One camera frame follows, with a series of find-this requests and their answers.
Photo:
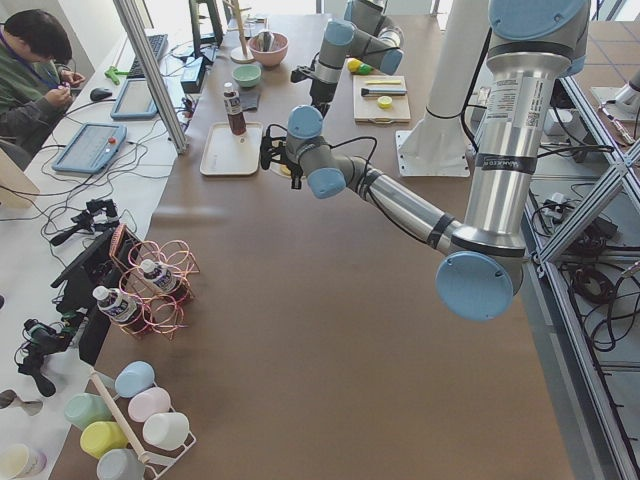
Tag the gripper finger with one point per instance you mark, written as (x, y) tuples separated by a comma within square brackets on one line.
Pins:
[(296, 182)]

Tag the grey cup on rack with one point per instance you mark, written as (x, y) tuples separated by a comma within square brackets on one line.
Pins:
[(120, 464)]

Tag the copper wire bottle rack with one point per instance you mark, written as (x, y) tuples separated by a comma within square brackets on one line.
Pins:
[(161, 313)]

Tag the dark tea bottle on tray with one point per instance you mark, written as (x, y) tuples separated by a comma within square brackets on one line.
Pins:
[(234, 110)]

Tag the wooden cutting board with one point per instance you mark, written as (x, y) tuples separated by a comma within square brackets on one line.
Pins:
[(366, 109)]

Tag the green cup on rack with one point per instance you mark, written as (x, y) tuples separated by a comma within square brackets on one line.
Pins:
[(84, 409)]

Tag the pale cup on rack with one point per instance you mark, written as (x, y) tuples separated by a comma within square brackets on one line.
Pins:
[(167, 431)]

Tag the metal scoop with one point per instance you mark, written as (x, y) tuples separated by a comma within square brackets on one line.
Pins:
[(265, 40)]

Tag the half lemon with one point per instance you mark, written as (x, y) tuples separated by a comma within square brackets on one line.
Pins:
[(384, 102)]

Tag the aluminium frame post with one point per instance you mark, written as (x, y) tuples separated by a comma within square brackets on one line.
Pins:
[(131, 21)]

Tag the seated person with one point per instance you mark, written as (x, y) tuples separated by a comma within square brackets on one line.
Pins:
[(37, 82)]

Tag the blue teach pendant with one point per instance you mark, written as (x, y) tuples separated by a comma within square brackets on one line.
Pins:
[(134, 101), (91, 149)]

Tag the tea bottle in rack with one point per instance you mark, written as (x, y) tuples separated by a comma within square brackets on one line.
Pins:
[(119, 306), (159, 275)]

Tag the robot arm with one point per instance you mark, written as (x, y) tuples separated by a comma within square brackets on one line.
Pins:
[(365, 33), (527, 45)]

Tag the green lime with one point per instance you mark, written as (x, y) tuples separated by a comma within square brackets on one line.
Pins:
[(365, 69)]

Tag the blue cup on rack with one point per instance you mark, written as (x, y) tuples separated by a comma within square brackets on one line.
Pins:
[(135, 378)]

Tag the yellow lemon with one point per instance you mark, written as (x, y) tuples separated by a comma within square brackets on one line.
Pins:
[(353, 65)]

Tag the cream rectangular tray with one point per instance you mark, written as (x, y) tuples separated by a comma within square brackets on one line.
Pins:
[(226, 154)]

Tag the green bowl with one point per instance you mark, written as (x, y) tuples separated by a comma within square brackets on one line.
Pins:
[(247, 76)]

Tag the pink bowl with ice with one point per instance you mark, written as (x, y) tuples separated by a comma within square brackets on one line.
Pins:
[(275, 56)]

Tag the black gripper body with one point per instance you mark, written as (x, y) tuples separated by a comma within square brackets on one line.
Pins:
[(318, 94), (296, 176)]

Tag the yellow plastic knife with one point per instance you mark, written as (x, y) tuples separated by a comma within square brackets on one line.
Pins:
[(383, 82)]

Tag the yellow cup on rack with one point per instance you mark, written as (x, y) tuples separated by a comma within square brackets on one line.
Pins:
[(100, 437)]

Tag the pink cup on rack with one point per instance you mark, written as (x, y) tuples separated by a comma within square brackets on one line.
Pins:
[(149, 402)]

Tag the wooden mug tree stand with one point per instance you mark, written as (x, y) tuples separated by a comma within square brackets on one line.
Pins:
[(241, 54)]

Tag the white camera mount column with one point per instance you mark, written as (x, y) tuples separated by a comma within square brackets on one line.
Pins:
[(436, 146)]

